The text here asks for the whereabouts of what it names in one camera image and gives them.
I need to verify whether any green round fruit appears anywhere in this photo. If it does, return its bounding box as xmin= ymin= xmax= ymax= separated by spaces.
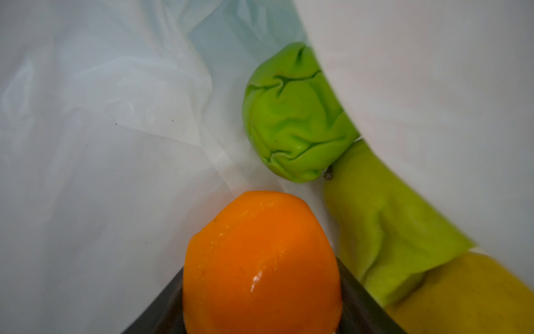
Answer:
xmin=242 ymin=42 xmax=360 ymax=183

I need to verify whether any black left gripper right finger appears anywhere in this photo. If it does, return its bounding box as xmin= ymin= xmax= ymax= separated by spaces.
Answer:
xmin=336 ymin=258 xmax=406 ymax=334

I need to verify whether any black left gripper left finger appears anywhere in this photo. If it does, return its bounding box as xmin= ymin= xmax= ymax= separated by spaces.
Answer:
xmin=123 ymin=269 xmax=186 ymax=334

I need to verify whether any translucent white plastic bag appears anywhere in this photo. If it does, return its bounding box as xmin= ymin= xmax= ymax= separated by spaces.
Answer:
xmin=1 ymin=1 xmax=533 ymax=333

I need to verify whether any yellow fruit in bag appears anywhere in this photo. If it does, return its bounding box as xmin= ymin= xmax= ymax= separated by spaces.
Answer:
xmin=386 ymin=253 xmax=533 ymax=333

